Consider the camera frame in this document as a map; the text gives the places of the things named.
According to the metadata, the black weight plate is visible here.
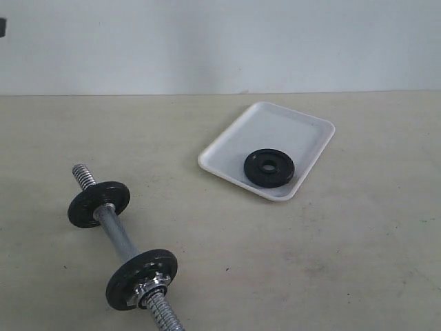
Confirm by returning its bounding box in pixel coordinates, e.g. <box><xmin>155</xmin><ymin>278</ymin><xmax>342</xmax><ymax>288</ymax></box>
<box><xmin>105</xmin><ymin>249</ymin><xmax>178</xmax><ymax>311</ymax></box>
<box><xmin>68</xmin><ymin>181</ymin><xmax>131</xmax><ymax>228</ymax></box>
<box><xmin>243</xmin><ymin>148</ymin><xmax>295</xmax><ymax>188</ymax></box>

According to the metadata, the chrome threaded dumbbell bar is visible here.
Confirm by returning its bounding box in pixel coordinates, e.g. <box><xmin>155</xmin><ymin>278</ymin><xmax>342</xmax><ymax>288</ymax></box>
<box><xmin>72</xmin><ymin>163</ymin><xmax>185</xmax><ymax>330</ymax></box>

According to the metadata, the white rectangular plastic tray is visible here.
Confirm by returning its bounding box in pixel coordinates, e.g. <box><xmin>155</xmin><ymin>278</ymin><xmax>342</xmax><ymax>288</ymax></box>
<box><xmin>198</xmin><ymin>102</ymin><xmax>335</xmax><ymax>201</ymax></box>

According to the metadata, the chrome star collar nut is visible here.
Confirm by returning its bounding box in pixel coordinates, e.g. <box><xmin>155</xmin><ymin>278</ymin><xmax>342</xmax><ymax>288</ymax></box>
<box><xmin>134</xmin><ymin>272</ymin><xmax>171</xmax><ymax>309</ymax></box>

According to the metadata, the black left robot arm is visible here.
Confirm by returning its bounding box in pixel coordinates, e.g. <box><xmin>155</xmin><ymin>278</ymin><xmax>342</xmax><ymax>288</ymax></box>
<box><xmin>0</xmin><ymin>17</ymin><xmax>7</xmax><ymax>38</ymax></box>

